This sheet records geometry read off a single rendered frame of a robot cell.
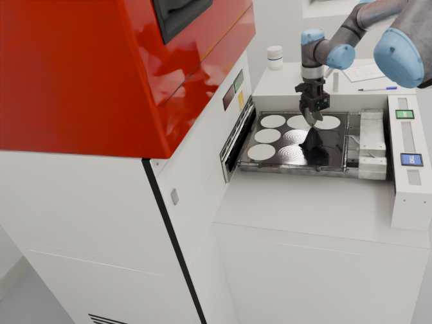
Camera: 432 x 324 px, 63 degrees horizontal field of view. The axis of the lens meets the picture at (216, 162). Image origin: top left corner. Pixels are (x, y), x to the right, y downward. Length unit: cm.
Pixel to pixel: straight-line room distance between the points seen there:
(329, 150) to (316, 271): 41
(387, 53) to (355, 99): 73
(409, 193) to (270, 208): 41
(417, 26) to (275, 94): 84
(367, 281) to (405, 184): 34
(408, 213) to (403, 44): 50
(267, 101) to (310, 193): 50
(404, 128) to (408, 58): 56
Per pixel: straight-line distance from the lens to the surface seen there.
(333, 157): 126
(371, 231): 113
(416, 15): 82
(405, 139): 127
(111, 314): 156
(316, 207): 119
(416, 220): 113
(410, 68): 79
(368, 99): 152
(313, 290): 133
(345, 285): 128
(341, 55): 115
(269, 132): 141
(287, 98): 154
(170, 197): 90
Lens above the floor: 165
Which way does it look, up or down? 35 degrees down
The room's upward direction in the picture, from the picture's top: 12 degrees counter-clockwise
